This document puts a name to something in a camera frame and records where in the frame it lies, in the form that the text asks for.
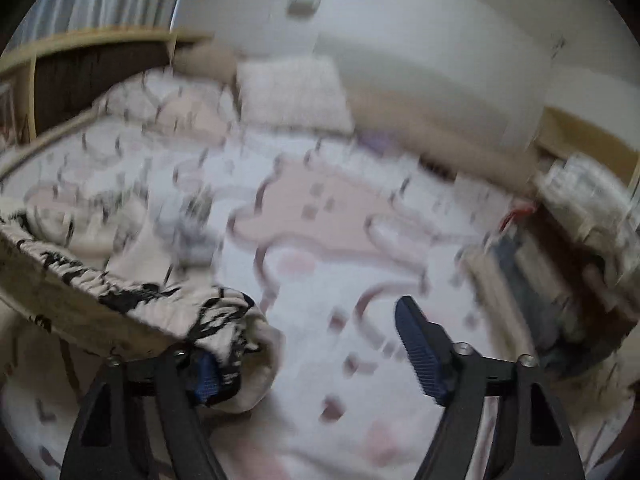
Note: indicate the striped curtain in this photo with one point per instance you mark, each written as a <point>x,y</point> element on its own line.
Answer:
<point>100,0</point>

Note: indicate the fluffy white pillow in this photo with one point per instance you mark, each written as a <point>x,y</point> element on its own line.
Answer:
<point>290,90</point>

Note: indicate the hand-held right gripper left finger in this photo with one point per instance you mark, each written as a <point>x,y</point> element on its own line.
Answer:
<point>205,376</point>

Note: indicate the small red item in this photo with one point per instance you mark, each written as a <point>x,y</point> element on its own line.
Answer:
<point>517,212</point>

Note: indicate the cream black printed garment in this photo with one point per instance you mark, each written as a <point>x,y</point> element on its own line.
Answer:
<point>125,320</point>

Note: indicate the cluttered wooden bedside shelf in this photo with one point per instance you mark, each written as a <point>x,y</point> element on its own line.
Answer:
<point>575,240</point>

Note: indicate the grey cloth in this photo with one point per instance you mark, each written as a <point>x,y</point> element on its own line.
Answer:
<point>192,232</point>

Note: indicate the beige bed bumper cushion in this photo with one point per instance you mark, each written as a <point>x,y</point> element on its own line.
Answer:
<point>440,145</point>

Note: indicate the pink white cartoon printed blanket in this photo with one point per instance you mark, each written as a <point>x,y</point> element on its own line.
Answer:
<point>325,270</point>

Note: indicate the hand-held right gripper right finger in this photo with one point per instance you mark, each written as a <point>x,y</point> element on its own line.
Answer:
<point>417,345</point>

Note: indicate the cartoon printed pillow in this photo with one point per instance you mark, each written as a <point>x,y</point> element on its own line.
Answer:
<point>165,105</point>

